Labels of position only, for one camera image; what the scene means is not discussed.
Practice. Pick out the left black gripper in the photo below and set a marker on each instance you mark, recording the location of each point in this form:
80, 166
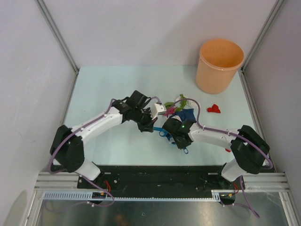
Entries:
148, 125

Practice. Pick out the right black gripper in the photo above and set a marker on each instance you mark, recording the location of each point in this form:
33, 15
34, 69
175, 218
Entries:
181, 145

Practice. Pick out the blue hand brush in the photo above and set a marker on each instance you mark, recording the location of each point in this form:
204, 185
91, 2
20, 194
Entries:
162, 132

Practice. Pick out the blue plastic dustpan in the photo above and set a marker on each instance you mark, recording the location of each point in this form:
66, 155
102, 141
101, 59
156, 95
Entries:
178, 126

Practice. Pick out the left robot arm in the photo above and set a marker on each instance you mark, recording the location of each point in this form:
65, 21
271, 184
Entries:
69, 143

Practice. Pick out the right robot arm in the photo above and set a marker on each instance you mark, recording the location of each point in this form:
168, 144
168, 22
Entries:
249, 149

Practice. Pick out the orange plastic bucket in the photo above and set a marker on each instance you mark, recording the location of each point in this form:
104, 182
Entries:
219, 60

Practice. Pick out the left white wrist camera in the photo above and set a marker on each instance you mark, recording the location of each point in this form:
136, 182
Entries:
157, 109

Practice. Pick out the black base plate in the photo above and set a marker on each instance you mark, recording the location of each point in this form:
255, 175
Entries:
162, 182

